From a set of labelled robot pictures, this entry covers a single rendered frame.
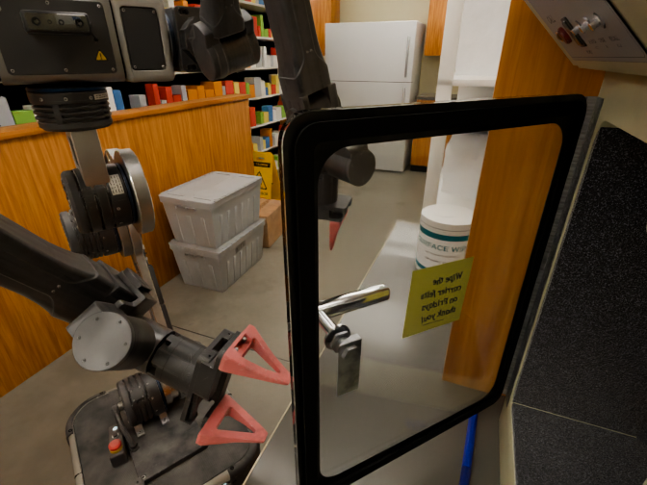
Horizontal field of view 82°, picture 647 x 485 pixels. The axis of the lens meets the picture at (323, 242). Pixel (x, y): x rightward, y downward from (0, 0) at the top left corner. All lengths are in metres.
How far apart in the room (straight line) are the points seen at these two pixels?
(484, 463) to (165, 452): 1.10
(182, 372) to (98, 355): 0.09
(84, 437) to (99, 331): 1.25
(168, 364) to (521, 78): 0.51
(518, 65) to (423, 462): 0.50
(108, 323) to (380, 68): 4.91
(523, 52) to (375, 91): 4.72
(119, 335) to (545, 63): 0.52
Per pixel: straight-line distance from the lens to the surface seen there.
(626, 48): 0.25
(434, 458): 0.59
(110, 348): 0.43
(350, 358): 0.32
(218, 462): 1.45
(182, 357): 0.47
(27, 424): 2.20
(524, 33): 0.50
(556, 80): 0.50
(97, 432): 1.67
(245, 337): 0.45
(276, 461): 0.58
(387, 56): 5.14
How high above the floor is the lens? 1.42
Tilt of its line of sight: 26 degrees down
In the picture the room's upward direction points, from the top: straight up
